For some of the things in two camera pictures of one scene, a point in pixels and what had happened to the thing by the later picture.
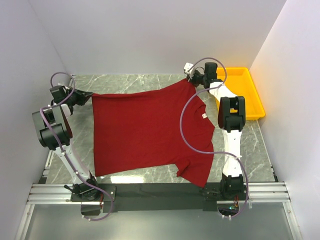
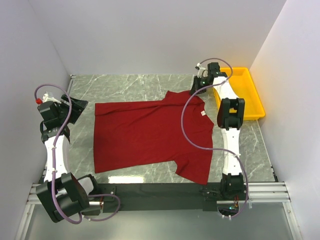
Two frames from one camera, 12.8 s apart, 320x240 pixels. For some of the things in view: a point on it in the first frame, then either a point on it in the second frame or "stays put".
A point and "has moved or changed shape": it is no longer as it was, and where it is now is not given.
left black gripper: [82, 95] -> [77, 107]
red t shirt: [139, 131] has moved or changed shape
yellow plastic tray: [239, 80] stays put
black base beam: [157, 197] stays put
